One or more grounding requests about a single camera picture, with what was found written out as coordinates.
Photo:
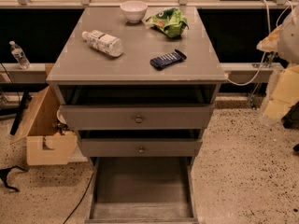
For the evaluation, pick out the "grey top drawer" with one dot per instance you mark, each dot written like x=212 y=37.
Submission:
x=132 y=117

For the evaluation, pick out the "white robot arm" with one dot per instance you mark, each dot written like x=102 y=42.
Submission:
x=288 y=39

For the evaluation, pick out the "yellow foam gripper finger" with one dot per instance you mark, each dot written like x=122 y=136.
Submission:
x=270 y=43
x=282 y=92

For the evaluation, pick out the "black pole by box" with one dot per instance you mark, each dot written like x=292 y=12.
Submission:
x=25 y=100

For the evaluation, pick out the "white ceramic bowl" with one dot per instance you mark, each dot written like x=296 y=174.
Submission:
x=134 y=11

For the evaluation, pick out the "small upright water bottle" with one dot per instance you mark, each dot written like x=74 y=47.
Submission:
x=18 y=53

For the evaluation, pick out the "green chip bag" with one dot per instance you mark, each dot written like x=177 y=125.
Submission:
x=170 y=22

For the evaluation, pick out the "grey middle drawer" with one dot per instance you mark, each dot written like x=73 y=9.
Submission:
x=140 y=147

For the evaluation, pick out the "clear plastic water bottle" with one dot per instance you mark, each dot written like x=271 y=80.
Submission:
x=103 y=42

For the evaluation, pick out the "grey open bottom drawer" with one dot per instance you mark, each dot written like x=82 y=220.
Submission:
x=149 y=190

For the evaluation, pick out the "grey wooden drawer cabinet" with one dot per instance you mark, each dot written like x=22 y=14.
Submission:
x=83 y=75

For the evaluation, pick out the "open cardboard box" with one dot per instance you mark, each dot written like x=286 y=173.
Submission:
x=44 y=146

